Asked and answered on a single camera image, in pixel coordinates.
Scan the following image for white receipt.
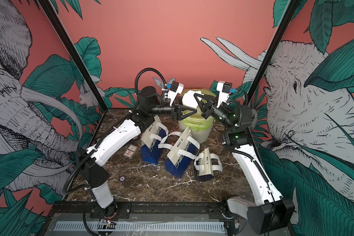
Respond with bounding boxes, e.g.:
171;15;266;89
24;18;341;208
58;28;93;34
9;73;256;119
182;90;203;109

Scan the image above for blue takeout bag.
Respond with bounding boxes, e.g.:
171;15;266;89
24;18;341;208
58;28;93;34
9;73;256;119
158;127;200;179
141;116;169;165

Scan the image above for dark takeout bag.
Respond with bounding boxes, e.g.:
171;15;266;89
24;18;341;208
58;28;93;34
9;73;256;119
193;148;223;182

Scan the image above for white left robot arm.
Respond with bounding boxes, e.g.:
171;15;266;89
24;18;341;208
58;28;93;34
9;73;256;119
63;68;197;209

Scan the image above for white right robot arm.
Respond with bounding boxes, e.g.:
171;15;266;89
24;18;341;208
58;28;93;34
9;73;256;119
194;93;295;236

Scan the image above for green plastic bin liner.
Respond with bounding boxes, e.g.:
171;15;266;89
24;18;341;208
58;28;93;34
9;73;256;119
179;88;215;132

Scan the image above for small red white card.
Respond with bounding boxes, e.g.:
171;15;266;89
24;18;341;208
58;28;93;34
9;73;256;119
124;145;138;158

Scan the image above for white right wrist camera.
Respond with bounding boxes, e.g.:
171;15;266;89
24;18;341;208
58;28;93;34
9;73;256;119
216;81;234;108

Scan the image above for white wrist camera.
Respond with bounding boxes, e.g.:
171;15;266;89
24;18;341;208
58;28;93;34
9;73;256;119
216;81;234;108
165;81;184;106

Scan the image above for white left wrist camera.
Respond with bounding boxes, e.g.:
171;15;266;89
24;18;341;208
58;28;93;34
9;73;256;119
165;81;184;106

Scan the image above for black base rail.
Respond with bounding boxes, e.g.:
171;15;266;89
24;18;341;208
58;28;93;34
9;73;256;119
48;201;239;221

